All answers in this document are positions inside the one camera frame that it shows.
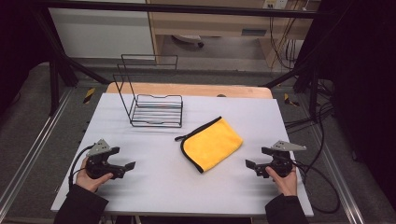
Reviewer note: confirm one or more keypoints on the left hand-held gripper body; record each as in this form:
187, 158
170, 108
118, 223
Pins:
98, 166

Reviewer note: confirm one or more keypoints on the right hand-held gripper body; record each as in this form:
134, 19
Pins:
281, 161

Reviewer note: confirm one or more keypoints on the yellow cloth with black trim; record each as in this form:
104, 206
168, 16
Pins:
211, 143

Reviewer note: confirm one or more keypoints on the person's left hand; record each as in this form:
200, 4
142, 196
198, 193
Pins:
88, 182

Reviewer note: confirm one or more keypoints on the person's right hand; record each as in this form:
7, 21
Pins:
288, 185

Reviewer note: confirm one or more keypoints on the yellow black floor tape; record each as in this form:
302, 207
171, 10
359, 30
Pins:
290, 100
89, 95

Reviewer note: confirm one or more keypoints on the wooden table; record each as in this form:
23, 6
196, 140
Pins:
186, 90

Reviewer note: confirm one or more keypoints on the black curtain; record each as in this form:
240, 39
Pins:
18, 46
364, 77

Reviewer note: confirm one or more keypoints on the white cabinet panel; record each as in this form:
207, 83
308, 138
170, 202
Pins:
99, 31

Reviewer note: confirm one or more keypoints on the grey chair base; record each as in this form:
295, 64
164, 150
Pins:
186, 39

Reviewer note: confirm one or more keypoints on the light wooden desk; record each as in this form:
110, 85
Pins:
211, 23

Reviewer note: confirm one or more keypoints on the aluminium floor rail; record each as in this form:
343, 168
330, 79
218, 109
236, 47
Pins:
34, 149
339, 177

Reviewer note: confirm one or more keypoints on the black metal frame stand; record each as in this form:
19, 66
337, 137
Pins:
308, 77
59, 62

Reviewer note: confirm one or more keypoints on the white wall socket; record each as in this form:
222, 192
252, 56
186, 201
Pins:
275, 3

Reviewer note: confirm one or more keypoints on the black metal frame bar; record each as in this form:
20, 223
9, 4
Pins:
186, 8

